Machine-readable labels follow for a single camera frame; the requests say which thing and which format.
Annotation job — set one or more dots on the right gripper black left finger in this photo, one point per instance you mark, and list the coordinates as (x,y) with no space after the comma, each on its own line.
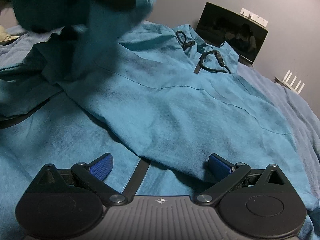
(66,203)

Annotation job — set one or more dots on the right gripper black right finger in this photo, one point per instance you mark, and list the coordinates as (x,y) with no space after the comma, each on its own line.
(255,203)

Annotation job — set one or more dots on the teal blue hooded jacket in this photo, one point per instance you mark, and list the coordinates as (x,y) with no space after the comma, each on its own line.
(107,80)

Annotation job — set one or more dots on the light blue bed blanket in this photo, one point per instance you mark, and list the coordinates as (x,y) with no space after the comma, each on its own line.
(301,118)

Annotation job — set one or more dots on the white wifi router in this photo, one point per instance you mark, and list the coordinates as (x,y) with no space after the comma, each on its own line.
(291,82)

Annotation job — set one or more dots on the black television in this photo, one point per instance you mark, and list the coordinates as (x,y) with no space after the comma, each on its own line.
(218,25)

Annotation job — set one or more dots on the white wall power strip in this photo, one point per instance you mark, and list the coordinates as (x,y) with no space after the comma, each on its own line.
(255,18)

